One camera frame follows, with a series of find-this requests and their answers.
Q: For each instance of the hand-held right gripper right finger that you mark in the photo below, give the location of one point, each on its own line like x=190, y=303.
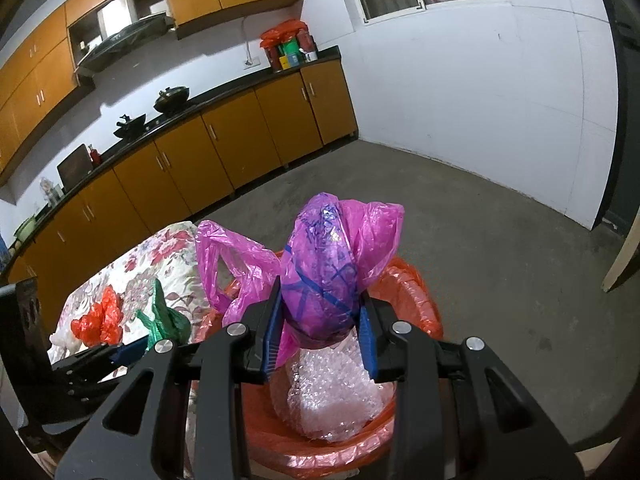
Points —
x=367, y=345

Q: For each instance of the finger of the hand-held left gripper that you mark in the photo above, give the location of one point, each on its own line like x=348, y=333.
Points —
x=127, y=352

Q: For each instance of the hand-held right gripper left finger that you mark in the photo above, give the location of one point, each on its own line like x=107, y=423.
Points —
x=270, y=330

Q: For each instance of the dark green plastic bag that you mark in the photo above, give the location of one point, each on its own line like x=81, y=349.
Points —
x=167, y=327

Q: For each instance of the clear bubble wrap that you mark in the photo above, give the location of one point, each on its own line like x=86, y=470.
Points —
x=330, y=400

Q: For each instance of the purple pink plastic bag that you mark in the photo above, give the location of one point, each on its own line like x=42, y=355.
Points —
x=320, y=270

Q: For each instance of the orange plastic basket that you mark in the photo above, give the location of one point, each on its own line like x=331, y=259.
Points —
x=320, y=455

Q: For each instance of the crumpled orange plastic bag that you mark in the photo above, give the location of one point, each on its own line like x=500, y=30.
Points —
x=100, y=320

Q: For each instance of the floral tablecloth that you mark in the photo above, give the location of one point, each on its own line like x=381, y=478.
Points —
x=150, y=255

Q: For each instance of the green basin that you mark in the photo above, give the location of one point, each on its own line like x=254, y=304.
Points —
x=25, y=229

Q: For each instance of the bagged glass jar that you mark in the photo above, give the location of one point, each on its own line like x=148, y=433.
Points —
x=50, y=191

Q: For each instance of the dark cutting board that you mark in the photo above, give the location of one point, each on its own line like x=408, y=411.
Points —
x=74, y=167

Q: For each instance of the wooden lower cabinets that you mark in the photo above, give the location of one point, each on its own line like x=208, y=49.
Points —
x=200, y=160

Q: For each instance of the red bottle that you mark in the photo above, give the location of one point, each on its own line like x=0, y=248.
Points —
x=94, y=156

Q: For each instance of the black kitchen countertop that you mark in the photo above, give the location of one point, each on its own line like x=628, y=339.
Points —
x=225, y=92

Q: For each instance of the black wok with lid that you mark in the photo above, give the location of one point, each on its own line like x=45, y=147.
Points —
x=171, y=100

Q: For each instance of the beige wooden board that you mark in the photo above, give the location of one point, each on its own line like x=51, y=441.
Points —
x=622, y=255

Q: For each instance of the red bag with boxes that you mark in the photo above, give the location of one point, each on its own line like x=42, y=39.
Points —
x=290, y=55

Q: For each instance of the white cup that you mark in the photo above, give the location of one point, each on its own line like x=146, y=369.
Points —
x=310, y=56

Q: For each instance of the orange bag on containers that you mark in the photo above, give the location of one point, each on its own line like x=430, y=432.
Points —
x=280, y=34

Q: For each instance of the steel range hood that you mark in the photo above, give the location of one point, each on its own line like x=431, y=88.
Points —
x=120, y=35

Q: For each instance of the dark door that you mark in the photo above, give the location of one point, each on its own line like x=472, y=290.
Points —
x=622, y=110

